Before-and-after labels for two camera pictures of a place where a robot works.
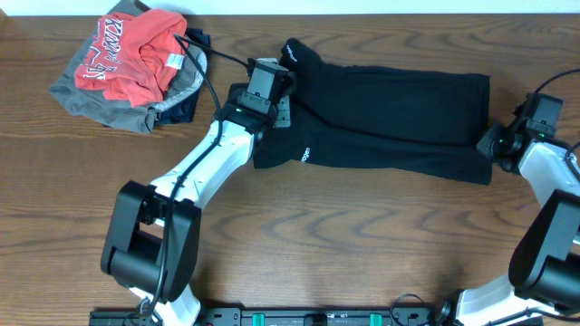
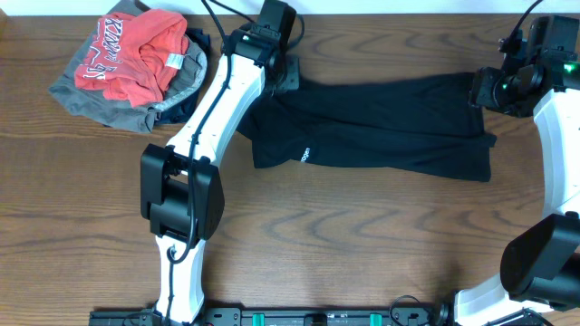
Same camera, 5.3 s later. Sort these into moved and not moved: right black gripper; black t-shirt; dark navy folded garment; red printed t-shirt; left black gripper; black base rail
Moved: right black gripper; left black gripper
Not moved: black base rail; dark navy folded garment; red printed t-shirt; black t-shirt
